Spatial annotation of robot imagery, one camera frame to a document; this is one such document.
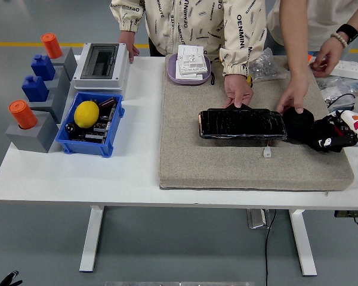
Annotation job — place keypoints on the jeans person's right hand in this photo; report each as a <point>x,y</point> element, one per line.
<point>295,92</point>

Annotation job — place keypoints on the person's left hand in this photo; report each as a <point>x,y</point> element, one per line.
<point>238,89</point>

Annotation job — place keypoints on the person's right hand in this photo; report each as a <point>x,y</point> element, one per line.
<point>126,38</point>

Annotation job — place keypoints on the black white robot left hand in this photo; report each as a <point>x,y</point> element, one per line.
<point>10,280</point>

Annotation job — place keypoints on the jeans person's left hand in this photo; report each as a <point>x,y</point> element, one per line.
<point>328,56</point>

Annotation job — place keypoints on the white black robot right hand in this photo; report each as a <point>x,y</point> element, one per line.
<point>356,122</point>

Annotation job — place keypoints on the black glossy panel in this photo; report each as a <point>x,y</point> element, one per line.
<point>241,123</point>

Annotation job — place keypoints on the black rag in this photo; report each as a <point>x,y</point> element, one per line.
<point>299,126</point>

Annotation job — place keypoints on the jeans person's right forearm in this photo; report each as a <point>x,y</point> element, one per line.
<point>295,44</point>

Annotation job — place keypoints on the yellow tape measure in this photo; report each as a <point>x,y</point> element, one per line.
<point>249,81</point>

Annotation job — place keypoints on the white power strip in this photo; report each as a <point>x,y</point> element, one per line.
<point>355,70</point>

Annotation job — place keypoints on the clear bags of washers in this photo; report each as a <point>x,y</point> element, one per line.
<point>334,86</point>

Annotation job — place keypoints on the grey electrical distribution box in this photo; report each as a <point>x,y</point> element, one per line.
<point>119,68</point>

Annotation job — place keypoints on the black wrist watch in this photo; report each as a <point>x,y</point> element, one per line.
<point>347,31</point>

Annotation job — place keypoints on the clear bag of metal nuts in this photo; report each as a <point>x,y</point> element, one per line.
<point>265,68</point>

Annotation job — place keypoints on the person in jeans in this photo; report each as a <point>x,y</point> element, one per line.
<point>325,18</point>

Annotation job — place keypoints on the purple tray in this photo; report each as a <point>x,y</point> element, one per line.
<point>173,74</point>

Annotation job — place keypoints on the grey holder block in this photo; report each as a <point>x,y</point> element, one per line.
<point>32,140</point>
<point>58,101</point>
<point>70,64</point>
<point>64,79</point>

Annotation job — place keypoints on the orange cylinder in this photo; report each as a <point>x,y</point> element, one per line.
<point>23,116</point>
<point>52,46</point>

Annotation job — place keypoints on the grey-brown mat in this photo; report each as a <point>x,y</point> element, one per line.
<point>211,167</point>

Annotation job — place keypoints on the yellow lemon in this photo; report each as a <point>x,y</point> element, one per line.
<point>86,114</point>

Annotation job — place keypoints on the blue block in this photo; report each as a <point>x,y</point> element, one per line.
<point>35,89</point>
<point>43,68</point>

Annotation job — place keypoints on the white table leg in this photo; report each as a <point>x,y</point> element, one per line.
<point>304,244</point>
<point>91,238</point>

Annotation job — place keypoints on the dark circuit board pile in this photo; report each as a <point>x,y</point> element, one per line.
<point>103,126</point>

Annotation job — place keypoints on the dark green socket strip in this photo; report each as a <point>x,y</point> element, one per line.
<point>350,214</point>

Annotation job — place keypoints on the black round capacitor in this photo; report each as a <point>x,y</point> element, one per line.
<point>70,127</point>

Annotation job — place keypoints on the blue plastic bin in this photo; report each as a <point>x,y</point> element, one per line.
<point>86,147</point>

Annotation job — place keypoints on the white switch plate stack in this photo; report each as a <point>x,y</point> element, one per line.
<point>191,62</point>

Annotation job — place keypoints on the silver metal bracket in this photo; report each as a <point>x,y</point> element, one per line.
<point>256,219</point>

